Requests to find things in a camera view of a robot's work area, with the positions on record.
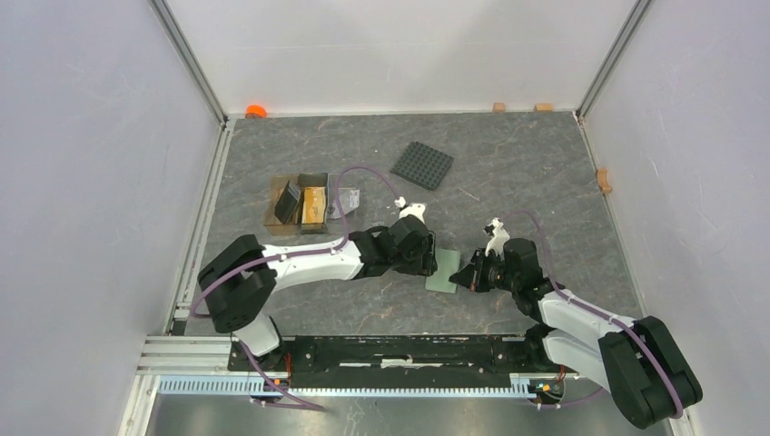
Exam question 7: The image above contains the left aluminium frame post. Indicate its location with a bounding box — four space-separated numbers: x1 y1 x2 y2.
149 0 229 125

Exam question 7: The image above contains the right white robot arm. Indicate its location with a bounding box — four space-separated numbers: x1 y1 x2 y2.
449 238 704 429

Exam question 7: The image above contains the gold credit card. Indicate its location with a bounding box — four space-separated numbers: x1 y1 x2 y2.
301 186 327 226

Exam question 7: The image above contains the white slotted cable duct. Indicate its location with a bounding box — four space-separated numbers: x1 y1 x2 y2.
157 373 546 399

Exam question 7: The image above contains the curved wooden block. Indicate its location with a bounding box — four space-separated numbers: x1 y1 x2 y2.
596 168 613 195

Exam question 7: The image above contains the dark grey lego baseplate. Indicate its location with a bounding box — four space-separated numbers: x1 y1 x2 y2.
390 142 454 191

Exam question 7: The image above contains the aluminium frame post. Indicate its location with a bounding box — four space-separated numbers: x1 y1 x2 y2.
149 0 229 125
575 0 654 122

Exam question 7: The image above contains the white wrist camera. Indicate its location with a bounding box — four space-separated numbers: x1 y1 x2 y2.
394 196 427 223
484 217 510 256

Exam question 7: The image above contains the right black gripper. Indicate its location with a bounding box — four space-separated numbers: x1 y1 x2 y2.
451 249 519 293

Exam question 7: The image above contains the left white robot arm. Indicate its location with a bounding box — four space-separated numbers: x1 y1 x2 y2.
190 215 437 371

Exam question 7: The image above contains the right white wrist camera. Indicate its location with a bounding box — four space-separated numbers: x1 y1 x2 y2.
484 217 510 256

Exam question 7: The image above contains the green card holder wallet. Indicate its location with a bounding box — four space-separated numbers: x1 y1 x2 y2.
425 249 461 294

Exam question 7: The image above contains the flat wooden block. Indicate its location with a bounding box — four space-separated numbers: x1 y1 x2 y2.
534 103 554 112

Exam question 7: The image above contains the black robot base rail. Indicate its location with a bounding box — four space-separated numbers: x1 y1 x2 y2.
257 334 573 389

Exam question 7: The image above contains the orange round cap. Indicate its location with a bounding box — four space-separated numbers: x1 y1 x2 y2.
244 104 267 119

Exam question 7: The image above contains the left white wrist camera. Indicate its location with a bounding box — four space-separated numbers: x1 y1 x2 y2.
394 196 427 223

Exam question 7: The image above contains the right aluminium frame post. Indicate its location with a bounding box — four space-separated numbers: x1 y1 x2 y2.
575 0 654 122

